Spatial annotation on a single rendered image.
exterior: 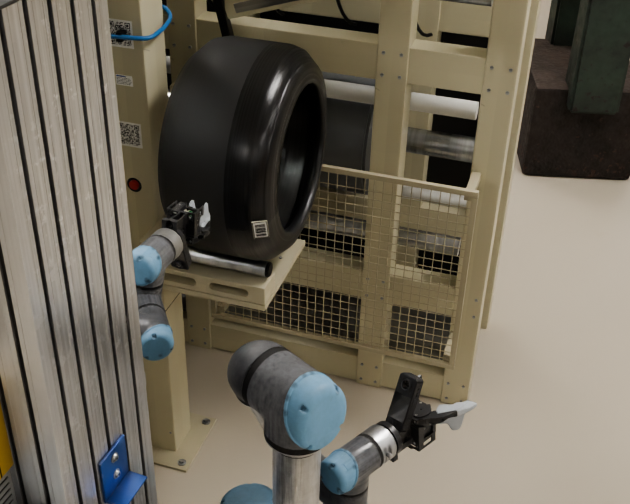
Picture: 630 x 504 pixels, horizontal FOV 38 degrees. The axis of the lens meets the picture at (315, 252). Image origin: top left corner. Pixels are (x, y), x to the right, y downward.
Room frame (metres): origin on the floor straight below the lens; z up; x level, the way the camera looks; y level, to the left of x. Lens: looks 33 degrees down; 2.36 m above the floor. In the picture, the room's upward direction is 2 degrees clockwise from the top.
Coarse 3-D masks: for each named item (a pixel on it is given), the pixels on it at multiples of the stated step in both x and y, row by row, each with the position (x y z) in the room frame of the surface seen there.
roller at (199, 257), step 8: (192, 248) 2.19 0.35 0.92; (192, 256) 2.17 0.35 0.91; (200, 256) 2.17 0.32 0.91; (208, 256) 2.16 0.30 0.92; (216, 256) 2.16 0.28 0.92; (224, 256) 2.16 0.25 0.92; (232, 256) 2.16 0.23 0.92; (208, 264) 2.16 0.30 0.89; (216, 264) 2.15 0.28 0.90; (224, 264) 2.14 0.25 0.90; (232, 264) 2.14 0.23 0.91; (240, 264) 2.13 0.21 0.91; (248, 264) 2.13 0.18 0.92; (256, 264) 2.13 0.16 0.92; (264, 264) 2.12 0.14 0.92; (272, 264) 2.14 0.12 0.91; (248, 272) 2.12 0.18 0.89; (256, 272) 2.12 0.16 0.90; (264, 272) 2.11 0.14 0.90
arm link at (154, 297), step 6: (138, 288) 1.60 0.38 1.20; (144, 288) 1.60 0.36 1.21; (150, 288) 1.60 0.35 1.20; (156, 288) 1.61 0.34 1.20; (138, 294) 1.60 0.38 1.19; (144, 294) 1.60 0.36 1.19; (150, 294) 1.60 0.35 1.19; (156, 294) 1.61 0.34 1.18; (138, 300) 1.58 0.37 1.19; (144, 300) 1.58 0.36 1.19; (150, 300) 1.58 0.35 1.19; (156, 300) 1.59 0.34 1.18; (138, 306) 1.56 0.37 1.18; (162, 306) 1.58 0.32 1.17
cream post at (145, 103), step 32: (128, 0) 2.30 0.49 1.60; (160, 0) 2.40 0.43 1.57; (128, 64) 2.30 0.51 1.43; (160, 64) 2.37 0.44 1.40; (128, 96) 2.30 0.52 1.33; (160, 96) 2.36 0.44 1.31; (160, 128) 2.35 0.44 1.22; (128, 160) 2.31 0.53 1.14; (128, 192) 2.31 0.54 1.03; (160, 384) 2.30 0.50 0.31; (160, 416) 2.30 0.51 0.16
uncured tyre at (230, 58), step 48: (240, 48) 2.28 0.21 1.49; (288, 48) 2.31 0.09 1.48; (192, 96) 2.13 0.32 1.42; (240, 96) 2.11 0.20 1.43; (288, 96) 2.15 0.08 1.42; (192, 144) 2.05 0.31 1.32; (240, 144) 2.02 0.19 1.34; (288, 144) 2.54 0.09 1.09; (192, 192) 2.02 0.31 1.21; (240, 192) 1.99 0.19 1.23; (288, 192) 2.44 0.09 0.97; (240, 240) 2.01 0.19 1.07; (288, 240) 2.15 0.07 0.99
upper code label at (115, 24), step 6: (114, 24) 2.31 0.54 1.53; (120, 24) 2.30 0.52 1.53; (126, 24) 2.30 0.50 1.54; (114, 30) 2.31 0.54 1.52; (126, 30) 2.30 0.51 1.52; (132, 30) 2.29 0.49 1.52; (114, 42) 2.31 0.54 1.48; (120, 42) 2.31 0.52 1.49; (126, 42) 2.30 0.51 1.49; (132, 42) 2.30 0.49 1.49; (132, 48) 2.30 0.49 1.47
